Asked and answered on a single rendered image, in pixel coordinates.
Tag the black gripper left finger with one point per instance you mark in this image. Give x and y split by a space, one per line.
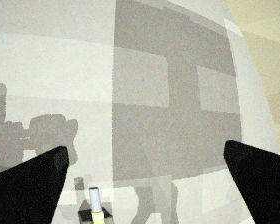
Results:
30 192

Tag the white cylinder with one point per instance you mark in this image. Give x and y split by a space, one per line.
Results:
94 200

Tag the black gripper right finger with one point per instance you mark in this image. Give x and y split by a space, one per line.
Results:
257 176

